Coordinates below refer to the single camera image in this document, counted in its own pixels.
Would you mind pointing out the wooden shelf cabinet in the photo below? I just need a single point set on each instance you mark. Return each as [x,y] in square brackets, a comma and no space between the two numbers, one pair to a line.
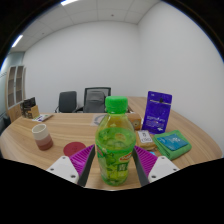
[15,90]

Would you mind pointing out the folded green cloth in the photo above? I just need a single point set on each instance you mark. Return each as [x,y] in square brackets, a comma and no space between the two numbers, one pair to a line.
[176,153]

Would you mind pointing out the flat round red coaster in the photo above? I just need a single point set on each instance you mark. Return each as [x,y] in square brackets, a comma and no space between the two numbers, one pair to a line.
[73,148]

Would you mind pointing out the purple standing pouch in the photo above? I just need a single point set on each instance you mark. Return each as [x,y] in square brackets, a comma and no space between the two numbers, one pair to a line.
[156,111]

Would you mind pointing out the white and brown ribbed cup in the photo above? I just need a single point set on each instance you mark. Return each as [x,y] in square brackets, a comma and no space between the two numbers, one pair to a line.
[42,136]

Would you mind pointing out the wooden side desk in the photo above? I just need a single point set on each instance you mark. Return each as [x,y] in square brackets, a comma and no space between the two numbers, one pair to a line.
[137,104]

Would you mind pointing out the stack of dark boxes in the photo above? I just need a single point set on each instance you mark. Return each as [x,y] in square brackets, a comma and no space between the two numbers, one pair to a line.
[29,108]

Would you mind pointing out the brown packet with white label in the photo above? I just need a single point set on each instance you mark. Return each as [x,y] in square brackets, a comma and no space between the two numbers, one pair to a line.
[146,137]

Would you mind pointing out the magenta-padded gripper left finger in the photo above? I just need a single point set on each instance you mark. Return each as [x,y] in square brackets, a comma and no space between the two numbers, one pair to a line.
[80,160]

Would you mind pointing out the black mesh office chair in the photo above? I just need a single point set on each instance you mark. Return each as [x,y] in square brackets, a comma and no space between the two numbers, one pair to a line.
[94,100]

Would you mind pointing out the white and green leaflet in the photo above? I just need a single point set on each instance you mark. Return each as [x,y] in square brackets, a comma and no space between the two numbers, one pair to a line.
[42,117]

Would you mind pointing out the green drink bottle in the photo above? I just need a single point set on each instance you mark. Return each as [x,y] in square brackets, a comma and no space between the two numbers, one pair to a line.
[115,146]

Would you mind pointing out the long ceiling light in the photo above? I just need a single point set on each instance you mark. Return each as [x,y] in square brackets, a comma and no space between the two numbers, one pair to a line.
[17,40]

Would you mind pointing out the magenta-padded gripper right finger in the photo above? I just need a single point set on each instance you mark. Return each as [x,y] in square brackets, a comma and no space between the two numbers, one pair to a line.
[146,160]

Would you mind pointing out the small blue and white item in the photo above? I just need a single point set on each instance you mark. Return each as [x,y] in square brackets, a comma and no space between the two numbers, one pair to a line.
[152,153]

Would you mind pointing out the dark grey office chair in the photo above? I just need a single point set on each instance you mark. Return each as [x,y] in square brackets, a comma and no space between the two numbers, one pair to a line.
[67,101]

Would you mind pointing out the blue flat packet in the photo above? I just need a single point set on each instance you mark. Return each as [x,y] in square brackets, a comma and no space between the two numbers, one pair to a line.
[172,142]

